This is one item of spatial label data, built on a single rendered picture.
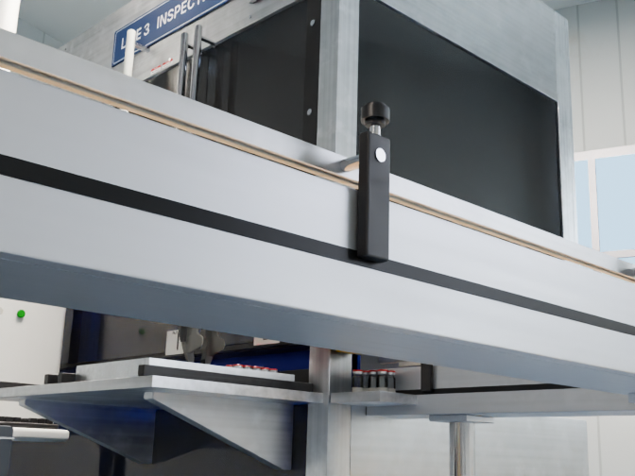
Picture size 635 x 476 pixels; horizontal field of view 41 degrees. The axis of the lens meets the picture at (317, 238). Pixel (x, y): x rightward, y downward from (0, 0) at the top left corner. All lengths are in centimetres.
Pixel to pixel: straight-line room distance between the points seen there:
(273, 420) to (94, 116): 132
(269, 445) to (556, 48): 155
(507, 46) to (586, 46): 235
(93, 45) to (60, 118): 246
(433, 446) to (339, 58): 88
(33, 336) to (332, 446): 105
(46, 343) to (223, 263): 199
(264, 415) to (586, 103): 330
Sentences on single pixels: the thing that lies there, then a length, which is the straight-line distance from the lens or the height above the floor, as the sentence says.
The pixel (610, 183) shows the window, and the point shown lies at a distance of 451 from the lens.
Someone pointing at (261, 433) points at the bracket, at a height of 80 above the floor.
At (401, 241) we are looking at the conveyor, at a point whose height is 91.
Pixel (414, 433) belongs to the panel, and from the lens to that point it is 190.
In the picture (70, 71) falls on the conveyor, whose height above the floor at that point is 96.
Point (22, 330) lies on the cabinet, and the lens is 246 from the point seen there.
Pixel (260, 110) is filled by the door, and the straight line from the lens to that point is 208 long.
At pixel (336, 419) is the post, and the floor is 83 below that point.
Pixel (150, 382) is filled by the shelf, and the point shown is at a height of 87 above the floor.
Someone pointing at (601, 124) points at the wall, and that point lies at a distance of 465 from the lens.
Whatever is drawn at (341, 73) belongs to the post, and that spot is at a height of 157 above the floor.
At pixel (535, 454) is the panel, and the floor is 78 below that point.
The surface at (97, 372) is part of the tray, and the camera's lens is 168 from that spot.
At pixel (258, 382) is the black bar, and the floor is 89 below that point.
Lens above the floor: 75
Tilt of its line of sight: 15 degrees up
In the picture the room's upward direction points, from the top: 2 degrees clockwise
